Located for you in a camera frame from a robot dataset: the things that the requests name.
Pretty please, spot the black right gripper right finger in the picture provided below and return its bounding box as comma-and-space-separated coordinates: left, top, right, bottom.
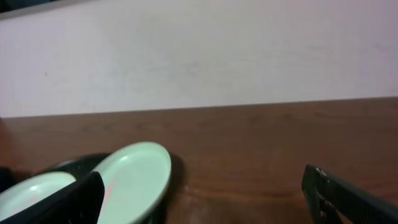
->
302, 164, 397, 224

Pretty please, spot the pale green plate rear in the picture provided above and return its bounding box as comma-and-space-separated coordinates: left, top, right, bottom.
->
93, 142, 172, 224

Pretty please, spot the pale green plate front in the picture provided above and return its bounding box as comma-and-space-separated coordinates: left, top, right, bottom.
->
1, 172, 76, 221

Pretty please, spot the pale green plate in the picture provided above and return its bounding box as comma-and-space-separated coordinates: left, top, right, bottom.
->
93, 142, 172, 224
1, 172, 76, 221

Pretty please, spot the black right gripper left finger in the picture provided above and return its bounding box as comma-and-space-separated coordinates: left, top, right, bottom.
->
1, 171, 105, 224

